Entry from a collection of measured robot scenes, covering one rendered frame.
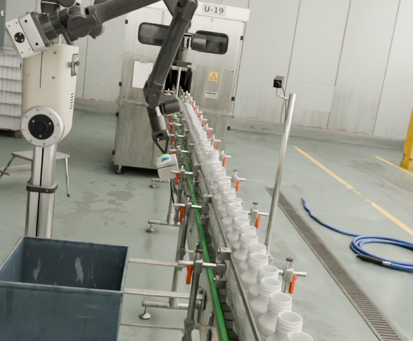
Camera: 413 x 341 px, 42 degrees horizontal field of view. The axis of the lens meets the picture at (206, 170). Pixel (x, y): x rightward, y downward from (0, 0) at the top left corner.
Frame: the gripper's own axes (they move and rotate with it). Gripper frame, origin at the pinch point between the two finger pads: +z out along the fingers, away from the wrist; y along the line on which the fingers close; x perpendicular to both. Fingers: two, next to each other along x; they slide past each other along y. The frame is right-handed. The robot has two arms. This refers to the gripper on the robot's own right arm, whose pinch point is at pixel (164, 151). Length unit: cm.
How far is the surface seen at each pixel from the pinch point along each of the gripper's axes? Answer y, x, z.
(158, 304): 73, 27, 101
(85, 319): -91, 24, 19
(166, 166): -10.0, 0.1, 4.0
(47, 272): -61, 40, 16
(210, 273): -86, -7, 17
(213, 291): -96, -7, 17
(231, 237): -93, -14, 6
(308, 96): 966, -303, 133
